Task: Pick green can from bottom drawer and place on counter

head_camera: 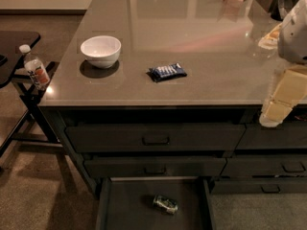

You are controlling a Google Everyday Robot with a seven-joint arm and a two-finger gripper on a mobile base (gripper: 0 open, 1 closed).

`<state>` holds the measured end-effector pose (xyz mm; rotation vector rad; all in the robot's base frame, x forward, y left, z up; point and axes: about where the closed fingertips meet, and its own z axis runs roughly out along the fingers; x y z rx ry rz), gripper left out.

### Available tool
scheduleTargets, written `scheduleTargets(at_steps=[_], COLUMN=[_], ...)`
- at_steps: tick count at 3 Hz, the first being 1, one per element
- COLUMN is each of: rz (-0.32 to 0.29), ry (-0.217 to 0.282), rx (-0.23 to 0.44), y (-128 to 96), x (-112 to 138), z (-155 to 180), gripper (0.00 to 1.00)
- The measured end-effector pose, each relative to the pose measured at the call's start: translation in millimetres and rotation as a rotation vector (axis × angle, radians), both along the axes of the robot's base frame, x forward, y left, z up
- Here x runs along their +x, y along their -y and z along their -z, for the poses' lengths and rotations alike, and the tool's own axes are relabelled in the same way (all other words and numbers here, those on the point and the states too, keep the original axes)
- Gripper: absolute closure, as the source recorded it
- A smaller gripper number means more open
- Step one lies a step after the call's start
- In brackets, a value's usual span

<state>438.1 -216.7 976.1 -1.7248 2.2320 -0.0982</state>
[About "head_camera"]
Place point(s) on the open bottom left drawer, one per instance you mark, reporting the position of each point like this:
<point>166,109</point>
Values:
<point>152,204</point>

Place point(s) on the middle left drawer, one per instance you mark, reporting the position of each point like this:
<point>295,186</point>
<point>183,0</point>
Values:
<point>154,166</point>

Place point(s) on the bottom right drawer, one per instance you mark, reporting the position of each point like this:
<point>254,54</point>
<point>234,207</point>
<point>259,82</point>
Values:
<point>260,186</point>

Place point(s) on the clear plastic water bottle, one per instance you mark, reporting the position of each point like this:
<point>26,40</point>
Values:
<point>35,68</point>

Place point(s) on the dark side table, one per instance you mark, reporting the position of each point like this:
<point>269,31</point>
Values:
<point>11,67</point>

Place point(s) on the top left drawer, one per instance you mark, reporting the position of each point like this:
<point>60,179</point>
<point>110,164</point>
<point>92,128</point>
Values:
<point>154,137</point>

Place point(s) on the white ceramic bowl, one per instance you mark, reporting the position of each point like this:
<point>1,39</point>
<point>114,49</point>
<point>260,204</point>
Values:
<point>101,51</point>

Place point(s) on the middle right drawer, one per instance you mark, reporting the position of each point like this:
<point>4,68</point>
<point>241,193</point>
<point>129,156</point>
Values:
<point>265,165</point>

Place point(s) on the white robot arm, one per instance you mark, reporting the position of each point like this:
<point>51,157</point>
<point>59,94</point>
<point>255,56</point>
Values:
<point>292,41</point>

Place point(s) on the dark metal pitcher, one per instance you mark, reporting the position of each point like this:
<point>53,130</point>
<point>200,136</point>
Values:
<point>283,0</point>

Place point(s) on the glass jar with snacks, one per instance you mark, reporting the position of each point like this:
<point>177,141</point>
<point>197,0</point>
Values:
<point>269,41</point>

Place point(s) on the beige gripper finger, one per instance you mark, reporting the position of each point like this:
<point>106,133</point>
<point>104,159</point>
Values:
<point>288,89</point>

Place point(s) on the top right drawer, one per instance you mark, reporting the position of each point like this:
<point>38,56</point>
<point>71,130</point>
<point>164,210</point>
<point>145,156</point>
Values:
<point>291,135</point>

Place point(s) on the blue snack bar wrapper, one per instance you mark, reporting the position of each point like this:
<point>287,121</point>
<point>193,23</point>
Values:
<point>167,72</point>

